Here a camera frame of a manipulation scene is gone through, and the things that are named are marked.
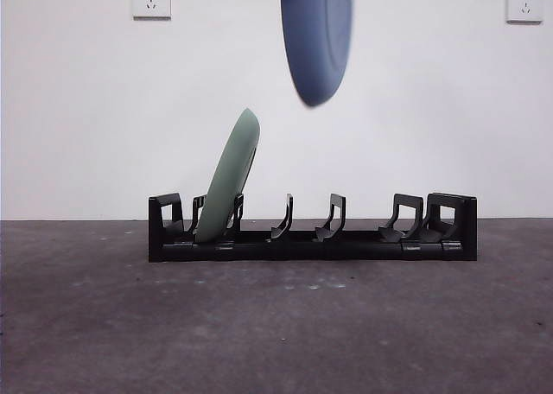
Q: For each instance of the green round plate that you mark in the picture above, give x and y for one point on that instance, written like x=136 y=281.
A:
x=229 y=173

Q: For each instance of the blue round plate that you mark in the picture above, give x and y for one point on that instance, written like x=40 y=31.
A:
x=311 y=44

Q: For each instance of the black plastic plate rack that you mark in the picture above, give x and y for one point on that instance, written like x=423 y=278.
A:
x=345 y=251

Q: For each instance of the white wall socket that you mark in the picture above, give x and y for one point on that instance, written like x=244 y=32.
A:
x=152 y=9
x=525 y=11

